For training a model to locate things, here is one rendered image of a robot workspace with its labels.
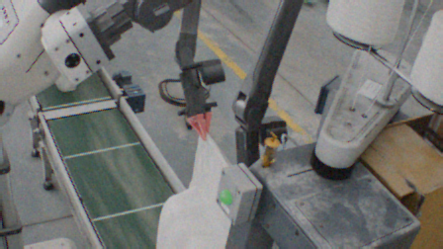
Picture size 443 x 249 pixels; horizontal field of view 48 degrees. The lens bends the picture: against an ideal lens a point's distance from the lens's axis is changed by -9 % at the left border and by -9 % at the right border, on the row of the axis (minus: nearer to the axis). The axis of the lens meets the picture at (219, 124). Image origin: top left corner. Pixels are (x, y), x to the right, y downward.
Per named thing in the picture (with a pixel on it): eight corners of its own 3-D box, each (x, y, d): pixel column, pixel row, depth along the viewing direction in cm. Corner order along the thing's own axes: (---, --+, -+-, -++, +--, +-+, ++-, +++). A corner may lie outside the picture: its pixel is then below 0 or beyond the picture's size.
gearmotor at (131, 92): (103, 89, 311) (104, 66, 303) (126, 85, 318) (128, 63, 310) (121, 117, 291) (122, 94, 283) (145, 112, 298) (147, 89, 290)
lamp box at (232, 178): (215, 201, 107) (221, 166, 102) (234, 196, 109) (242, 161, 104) (233, 226, 102) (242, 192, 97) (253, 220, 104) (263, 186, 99)
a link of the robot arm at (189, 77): (177, 72, 159) (178, 68, 153) (200, 67, 160) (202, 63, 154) (182, 95, 158) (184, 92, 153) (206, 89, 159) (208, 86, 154)
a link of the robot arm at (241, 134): (230, 124, 133) (240, 127, 128) (256, 120, 136) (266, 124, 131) (232, 151, 135) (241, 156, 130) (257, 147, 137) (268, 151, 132)
